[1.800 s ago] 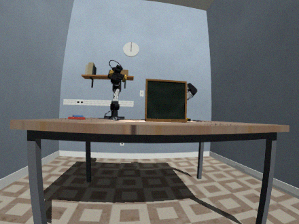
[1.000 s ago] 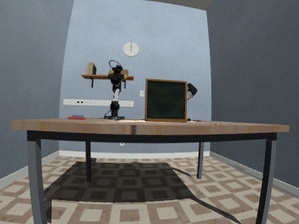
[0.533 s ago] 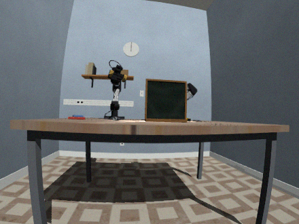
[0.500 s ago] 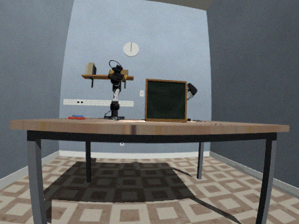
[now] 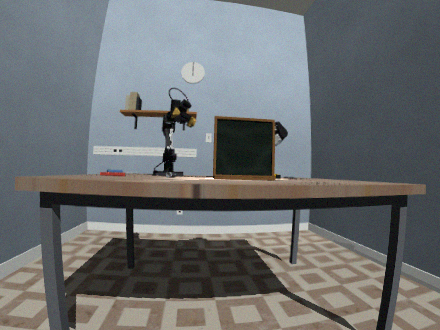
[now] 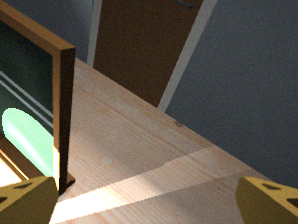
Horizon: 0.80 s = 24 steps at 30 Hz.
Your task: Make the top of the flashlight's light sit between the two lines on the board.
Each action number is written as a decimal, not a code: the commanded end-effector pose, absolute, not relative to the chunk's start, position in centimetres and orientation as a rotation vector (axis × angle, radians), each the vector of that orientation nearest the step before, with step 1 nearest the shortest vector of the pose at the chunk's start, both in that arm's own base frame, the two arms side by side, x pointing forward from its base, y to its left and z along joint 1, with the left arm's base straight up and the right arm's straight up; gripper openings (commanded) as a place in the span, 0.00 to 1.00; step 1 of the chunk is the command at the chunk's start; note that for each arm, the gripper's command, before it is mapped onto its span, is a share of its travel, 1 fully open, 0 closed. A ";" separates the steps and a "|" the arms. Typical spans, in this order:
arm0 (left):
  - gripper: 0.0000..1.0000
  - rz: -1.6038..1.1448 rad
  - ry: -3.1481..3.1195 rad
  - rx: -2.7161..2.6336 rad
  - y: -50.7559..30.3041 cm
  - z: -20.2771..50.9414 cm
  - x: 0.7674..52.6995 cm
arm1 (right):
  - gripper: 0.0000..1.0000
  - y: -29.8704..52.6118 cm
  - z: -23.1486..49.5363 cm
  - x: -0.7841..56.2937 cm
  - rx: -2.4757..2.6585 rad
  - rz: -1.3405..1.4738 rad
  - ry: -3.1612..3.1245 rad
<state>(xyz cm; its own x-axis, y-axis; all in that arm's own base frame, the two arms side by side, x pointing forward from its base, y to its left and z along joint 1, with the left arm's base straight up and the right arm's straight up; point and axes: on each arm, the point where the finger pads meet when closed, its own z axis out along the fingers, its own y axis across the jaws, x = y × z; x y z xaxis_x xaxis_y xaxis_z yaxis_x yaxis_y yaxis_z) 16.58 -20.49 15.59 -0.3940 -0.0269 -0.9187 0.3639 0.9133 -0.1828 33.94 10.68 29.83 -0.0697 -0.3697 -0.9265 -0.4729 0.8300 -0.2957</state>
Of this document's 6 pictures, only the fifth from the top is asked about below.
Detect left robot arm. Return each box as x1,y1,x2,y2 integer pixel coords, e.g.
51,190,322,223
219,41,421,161
275,122,288,145

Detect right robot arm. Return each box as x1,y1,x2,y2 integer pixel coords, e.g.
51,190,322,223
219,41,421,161
153,99,192,173

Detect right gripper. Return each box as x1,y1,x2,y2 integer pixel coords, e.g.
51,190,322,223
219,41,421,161
168,106,197,128

